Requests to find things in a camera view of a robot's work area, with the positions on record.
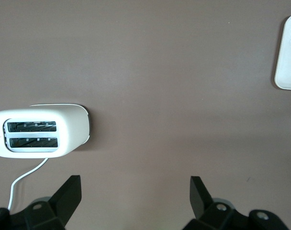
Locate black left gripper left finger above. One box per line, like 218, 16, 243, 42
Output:
22, 175, 83, 230

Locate cream two-slot toaster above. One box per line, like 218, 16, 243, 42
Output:
0, 103, 91, 160

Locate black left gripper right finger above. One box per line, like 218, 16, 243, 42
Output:
183, 176, 250, 230

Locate cream rabbit print tray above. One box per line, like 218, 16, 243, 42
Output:
274, 13, 291, 92

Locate white toaster power cable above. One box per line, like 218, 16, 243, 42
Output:
7, 157, 49, 212

